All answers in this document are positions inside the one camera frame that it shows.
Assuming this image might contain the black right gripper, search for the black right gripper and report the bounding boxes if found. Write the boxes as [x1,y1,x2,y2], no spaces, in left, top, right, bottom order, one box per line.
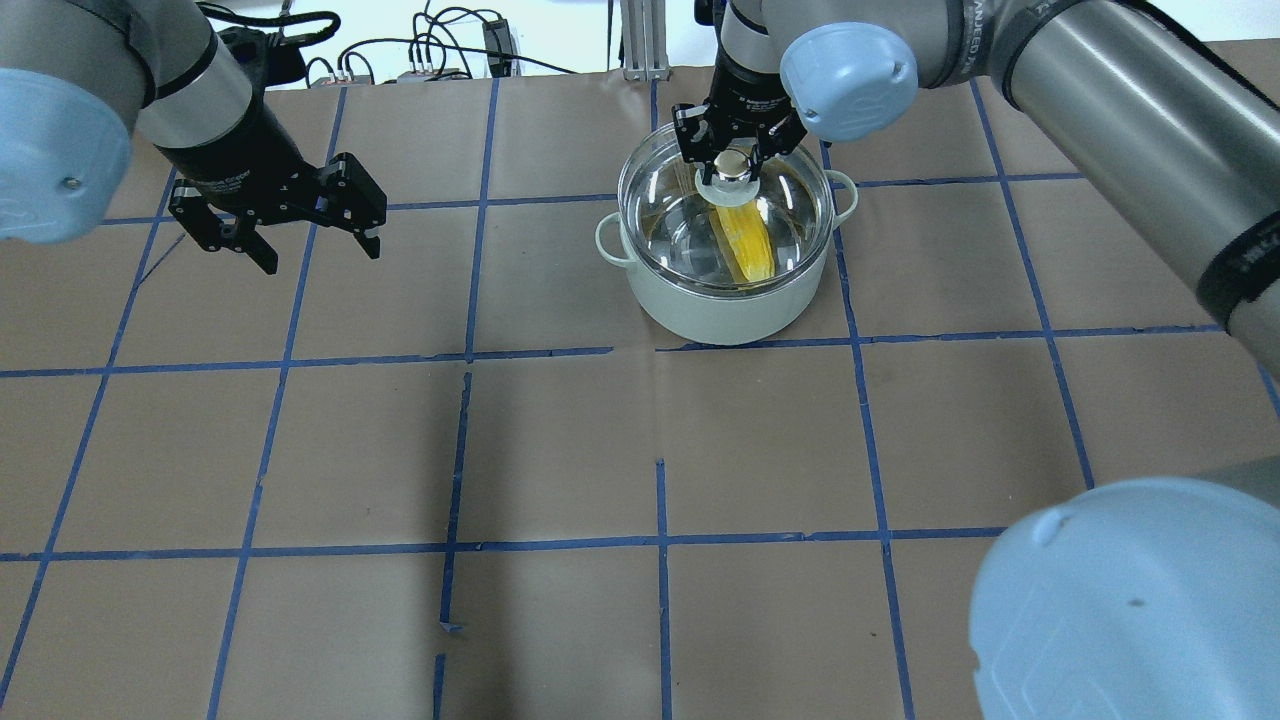
[672,65,806,186]

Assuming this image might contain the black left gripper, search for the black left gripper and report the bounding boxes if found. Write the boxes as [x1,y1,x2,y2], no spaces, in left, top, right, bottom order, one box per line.
[168,100,388,275]

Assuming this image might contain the yellow corn cob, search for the yellow corn cob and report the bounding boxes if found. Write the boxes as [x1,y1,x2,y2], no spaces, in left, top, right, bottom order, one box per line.
[710,201,777,284]

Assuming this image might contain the glass pot lid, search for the glass pot lid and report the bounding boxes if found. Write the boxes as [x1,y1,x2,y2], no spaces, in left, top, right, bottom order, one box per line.
[618,126,859,297]

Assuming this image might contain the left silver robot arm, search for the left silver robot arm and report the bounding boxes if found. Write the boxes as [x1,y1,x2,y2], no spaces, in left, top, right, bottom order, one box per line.
[1,1,388,274]

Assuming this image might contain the pale green steel pot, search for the pale green steel pot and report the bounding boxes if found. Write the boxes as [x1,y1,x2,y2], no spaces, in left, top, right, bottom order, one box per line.
[594,124,859,346]

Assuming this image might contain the usb hub strip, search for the usb hub strip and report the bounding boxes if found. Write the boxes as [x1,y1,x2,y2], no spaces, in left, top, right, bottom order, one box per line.
[393,67,474,85]

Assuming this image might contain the black power adapter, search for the black power adapter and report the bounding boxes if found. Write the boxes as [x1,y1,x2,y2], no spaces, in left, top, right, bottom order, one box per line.
[483,18,516,78]

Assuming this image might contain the aluminium frame post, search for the aluminium frame post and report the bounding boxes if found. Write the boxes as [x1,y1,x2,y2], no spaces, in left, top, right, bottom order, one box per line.
[618,0,671,82]

